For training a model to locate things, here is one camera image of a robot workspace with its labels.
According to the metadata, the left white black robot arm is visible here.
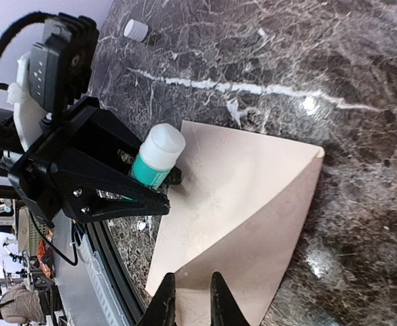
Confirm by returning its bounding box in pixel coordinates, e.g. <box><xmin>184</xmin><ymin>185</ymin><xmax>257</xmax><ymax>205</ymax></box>
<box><xmin>0</xmin><ymin>97</ymin><xmax>170</xmax><ymax>227</ymax></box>

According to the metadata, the white slotted cable duct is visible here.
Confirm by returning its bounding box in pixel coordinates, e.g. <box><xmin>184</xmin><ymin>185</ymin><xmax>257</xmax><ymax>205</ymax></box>
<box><xmin>79</xmin><ymin>234</ymin><xmax>130</xmax><ymax>326</ymax></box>

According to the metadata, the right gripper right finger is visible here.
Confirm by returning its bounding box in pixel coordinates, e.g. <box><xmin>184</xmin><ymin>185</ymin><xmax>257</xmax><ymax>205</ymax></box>
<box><xmin>210</xmin><ymin>272</ymin><xmax>250</xmax><ymax>326</ymax></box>

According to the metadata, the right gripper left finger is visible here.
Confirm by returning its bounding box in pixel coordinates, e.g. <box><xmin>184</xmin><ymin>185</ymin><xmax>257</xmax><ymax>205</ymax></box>
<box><xmin>136</xmin><ymin>272</ymin><xmax>176</xmax><ymax>326</ymax></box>

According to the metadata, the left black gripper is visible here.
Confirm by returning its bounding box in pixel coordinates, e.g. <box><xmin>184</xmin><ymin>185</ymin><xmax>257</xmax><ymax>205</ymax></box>
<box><xmin>8</xmin><ymin>96</ymin><xmax>182</xmax><ymax>228</ymax></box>

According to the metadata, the beige paper envelope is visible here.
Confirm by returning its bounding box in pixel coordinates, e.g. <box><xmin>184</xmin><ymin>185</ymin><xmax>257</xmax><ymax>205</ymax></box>
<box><xmin>146</xmin><ymin>121</ymin><xmax>325</xmax><ymax>325</ymax></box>

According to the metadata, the small white glue cap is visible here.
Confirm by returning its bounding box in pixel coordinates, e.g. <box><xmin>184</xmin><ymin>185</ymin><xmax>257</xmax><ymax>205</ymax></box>
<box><xmin>124</xmin><ymin>19</ymin><xmax>149</xmax><ymax>42</ymax></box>

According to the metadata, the white green glue stick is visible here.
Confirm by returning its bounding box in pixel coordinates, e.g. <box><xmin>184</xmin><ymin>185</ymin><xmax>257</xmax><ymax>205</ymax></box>
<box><xmin>130</xmin><ymin>123</ymin><xmax>186</xmax><ymax>189</ymax></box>

